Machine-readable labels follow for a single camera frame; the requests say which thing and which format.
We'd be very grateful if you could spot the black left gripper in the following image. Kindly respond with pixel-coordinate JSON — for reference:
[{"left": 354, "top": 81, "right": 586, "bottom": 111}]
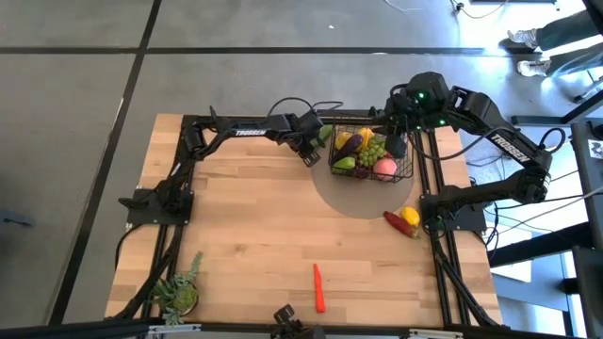
[{"left": 287, "top": 111, "right": 331, "bottom": 169}]

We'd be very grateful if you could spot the pink peach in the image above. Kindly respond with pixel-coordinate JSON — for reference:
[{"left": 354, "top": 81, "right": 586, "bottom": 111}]
[{"left": 372, "top": 157, "right": 399, "bottom": 183}]

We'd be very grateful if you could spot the green grape bunch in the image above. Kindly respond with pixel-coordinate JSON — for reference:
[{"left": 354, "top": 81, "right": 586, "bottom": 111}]
[{"left": 357, "top": 136, "right": 388, "bottom": 169}]

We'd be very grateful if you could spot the purple eggplant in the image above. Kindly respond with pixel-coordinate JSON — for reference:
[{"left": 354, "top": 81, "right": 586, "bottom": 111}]
[{"left": 331, "top": 134, "right": 365, "bottom": 166}]

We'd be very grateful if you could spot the yellow bell pepper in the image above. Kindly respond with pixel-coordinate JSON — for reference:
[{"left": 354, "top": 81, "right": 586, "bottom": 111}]
[{"left": 399, "top": 205, "right": 421, "bottom": 228}]

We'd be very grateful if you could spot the red chili pepper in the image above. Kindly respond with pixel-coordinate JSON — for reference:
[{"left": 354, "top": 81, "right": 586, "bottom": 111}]
[{"left": 383, "top": 210, "right": 421, "bottom": 240}]

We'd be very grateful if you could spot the orange carrot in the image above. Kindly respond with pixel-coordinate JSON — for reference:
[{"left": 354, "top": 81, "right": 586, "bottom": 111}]
[{"left": 312, "top": 263, "right": 327, "bottom": 315}]

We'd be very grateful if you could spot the black mounting plate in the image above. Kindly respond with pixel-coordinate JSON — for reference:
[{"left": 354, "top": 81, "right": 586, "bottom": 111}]
[{"left": 314, "top": 108, "right": 378, "bottom": 119}]

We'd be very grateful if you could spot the black floor bar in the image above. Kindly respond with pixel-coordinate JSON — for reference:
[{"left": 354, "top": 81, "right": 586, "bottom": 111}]
[{"left": 511, "top": 79, "right": 603, "bottom": 126}]

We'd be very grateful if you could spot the black floor beam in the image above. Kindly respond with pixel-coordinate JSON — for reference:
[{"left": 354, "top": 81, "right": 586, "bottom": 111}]
[{"left": 489, "top": 220, "right": 595, "bottom": 268}]

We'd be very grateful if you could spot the person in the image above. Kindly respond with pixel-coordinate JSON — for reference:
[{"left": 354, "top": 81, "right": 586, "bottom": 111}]
[{"left": 506, "top": 8, "right": 603, "bottom": 79}]

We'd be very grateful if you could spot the potted succulent plant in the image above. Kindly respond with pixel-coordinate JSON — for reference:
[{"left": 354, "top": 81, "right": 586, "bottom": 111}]
[{"left": 149, "top": 250, "right": 204, "bottom": 327}]

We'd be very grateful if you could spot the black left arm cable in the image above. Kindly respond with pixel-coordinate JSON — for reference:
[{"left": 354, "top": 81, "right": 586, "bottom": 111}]
[
  {"left": 310, "top": 100, "right": 345, "bottom": 114},
  {"left": 266, "top": 96, "right": 315, "bottom": 119}
]

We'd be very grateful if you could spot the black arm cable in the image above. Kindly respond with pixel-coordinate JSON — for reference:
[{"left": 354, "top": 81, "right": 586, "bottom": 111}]
[
  {"left": 407, "top": 125, "right": 519, "bottom": 164},
  {"left": 266, "top": 96, "right": 315, "bottom": 119},
  {"left": 310, "top": 100, "right": 345, "bottom": 114}
]

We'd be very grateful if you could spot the black wire basket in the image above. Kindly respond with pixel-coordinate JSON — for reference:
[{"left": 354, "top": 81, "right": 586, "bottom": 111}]
[{"left": 327, "top": 122, "right": 416, "bottom": 185}]

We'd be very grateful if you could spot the black aluminium table frame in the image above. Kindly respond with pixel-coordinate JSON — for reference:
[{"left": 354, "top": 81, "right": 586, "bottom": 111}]
[{"left": 112, "top": 108, "right": 500, "bottom": 331}]

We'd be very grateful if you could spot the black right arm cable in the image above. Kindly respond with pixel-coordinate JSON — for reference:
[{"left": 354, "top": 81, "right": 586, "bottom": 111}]
[{"left": 407, "top": 125, "right": 519, "bottom": 164}]

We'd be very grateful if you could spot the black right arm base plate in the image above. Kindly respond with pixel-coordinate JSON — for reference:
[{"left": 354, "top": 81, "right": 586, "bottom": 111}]
[{"left": 419, "top": 193, "right": 487, "bottom": 233}]

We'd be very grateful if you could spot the black table-level camera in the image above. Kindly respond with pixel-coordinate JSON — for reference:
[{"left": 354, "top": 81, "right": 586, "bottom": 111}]
[{"left": 272, "top": 303, "right": 315, "bottom": 339}]

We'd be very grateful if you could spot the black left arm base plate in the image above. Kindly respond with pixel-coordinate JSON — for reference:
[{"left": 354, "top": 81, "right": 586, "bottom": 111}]
[{"left": 125, "top": 187, "right": 195, "bottom": 226}]

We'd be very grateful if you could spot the black overhead frame beam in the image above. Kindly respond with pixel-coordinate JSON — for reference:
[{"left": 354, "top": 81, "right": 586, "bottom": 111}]
[{"left": 0, "top": 318, "right": 603, "bottom": 339}]

